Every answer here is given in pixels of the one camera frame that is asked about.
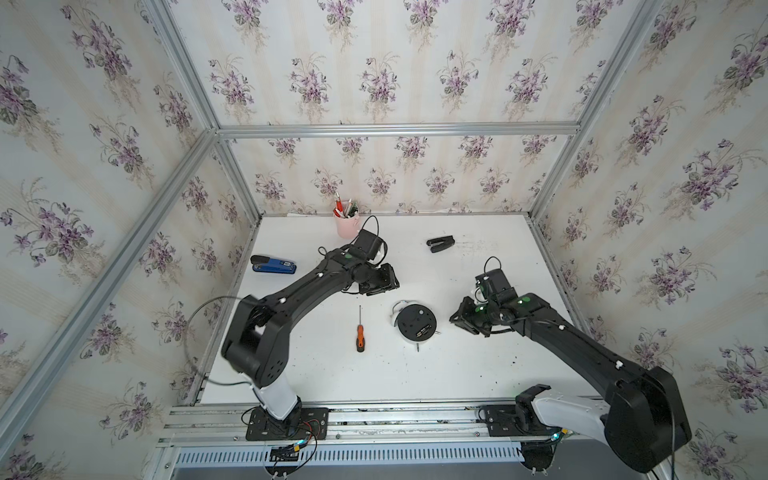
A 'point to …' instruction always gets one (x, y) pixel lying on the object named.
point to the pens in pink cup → (345, 210)
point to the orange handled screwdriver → (360, 341)
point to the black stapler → (439, 243)
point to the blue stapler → (264, 263)
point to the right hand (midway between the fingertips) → (450, 322)
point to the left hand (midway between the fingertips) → (399, 287)
